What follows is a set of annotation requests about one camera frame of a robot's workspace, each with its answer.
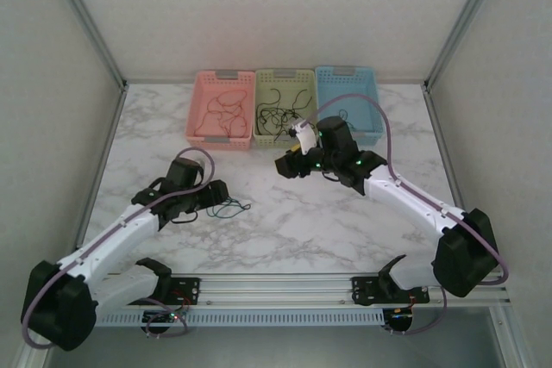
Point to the blue plastic basket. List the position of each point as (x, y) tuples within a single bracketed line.
[(336, 79)]

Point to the green plastic basket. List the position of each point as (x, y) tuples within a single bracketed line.
[(286, 83)]

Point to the pink plastic basket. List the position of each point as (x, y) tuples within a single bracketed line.
[(207, 96)]

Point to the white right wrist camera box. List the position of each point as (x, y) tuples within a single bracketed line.
[(306, 137)]

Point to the short red power lead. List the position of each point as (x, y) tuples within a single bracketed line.
[(412, 302), (186, 301)]

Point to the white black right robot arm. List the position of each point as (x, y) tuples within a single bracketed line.
[(409, 195)]

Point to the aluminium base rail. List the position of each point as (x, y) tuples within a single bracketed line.
[(280, 288)]

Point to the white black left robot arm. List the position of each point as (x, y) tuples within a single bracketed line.
[(108, 238)]

